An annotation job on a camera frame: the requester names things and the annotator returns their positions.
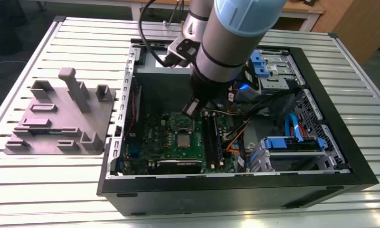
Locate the silver CPU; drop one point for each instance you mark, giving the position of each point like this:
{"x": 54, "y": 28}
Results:
{"x": 185, "y": 140}

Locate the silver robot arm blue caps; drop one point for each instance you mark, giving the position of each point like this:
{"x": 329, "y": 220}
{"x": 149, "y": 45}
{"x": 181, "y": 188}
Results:
{"x": 229, "y": 47}

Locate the CPU socket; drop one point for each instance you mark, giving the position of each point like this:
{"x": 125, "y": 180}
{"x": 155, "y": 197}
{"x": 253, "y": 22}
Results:
{"x": 185, "y": 148}

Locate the grey power supply unit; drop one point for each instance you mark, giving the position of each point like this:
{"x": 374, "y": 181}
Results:
{"x": 158, "y": 90}

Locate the blue drive bay latch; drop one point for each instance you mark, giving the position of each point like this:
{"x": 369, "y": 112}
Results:
{"x": 263, "y": 71}

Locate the RAM stick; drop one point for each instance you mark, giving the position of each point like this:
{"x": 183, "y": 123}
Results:
{"x": 219, "y": 142}
{"x": 47, "y": 131}

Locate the metal drive cage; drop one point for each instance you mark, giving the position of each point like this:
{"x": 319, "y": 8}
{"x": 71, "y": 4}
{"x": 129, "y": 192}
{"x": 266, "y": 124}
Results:
{"x": 279, "y": 83}

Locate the green motherboard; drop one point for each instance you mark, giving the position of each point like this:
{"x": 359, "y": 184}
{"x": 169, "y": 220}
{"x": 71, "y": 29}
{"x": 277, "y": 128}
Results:
{"x": 158, "y": 145}

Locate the hard disk in blue carrier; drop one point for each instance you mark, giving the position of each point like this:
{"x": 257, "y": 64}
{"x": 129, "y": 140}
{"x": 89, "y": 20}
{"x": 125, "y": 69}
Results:
{"x": 277, "y": 143}

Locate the black NVIDIA graphics card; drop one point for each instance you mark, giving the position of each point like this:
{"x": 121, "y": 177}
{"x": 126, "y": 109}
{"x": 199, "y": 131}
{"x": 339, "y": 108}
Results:
{"x": 178, "y": 166}

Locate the metal disk bay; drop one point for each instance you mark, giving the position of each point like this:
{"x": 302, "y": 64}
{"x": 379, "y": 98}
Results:
{"x": 298, "y": 153}

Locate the black PC case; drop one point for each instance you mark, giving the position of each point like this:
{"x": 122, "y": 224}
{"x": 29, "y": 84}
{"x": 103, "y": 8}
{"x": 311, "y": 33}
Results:
{"x": 209, "y": 197}

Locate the wooden desk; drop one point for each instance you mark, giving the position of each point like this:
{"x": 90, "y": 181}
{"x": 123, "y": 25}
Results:
{"x": 305, "y": 9}

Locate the grey parts rack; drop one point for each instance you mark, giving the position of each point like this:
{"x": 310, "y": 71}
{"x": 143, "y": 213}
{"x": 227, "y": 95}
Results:
{"x": 51, "y": 142}

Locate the wooden cabinet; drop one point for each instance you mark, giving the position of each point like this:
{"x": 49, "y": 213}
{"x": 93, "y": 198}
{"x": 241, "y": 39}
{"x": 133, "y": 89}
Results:
{"x": 365, "y": 23}

